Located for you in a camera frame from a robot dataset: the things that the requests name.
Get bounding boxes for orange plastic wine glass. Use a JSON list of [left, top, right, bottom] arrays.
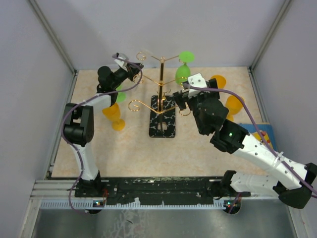
[[211, 75, 226, 89], [102, 103, 125, 131], [225, 95, 243, 121]]

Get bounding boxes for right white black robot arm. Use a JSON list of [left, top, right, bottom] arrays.
[[173, 75, 317, 209]]

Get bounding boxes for green plastic wine glass front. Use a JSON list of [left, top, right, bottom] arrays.
[[175, 51, 195, 85]]

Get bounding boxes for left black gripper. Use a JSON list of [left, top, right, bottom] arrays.
[[110, 62, 143, 89]]

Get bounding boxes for orange plastic wine glass back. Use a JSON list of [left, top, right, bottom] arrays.
[[211, 75, 226, 89]]

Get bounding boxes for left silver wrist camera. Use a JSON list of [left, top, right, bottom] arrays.
[[112, 53, 129, 68]]

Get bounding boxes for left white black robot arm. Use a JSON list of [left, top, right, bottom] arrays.
[[61, 60, 144, 197]]

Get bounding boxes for orange plastic wine glass left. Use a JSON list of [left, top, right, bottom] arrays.
[[102, 103, 125, 131]]

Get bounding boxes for orange plastic wine glass right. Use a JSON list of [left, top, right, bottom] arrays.
[[225, 95, 243, 121]]

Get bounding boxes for blue yellow picture board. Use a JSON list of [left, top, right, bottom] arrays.
[[239, 123, 277, 151]]

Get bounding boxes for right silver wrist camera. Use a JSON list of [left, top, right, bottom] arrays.
[[183, 73, 207, 98]]

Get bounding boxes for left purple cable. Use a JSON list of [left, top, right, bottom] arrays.
[[60, 55, 144, 217]]

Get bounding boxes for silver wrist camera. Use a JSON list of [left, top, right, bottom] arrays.
[[183, 73, 207, 98], [112, 53, 129, 68]]

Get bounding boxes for green plastic wine glass back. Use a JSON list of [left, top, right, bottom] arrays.
[[116, 85, 126, 103]]

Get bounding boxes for gold wine glass rack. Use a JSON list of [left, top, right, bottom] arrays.
[[128, 55, 179, 139]]

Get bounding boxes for green plastic wine glass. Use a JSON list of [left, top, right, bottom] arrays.
[[116, 85, 126, 103], [175, 51, 195, 85]]

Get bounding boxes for black mounting rail base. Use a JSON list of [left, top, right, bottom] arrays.
[[74, 170, 251, 215]]

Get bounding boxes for clear wine glass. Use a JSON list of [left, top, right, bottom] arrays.
[[136, 49, 154, 61]]

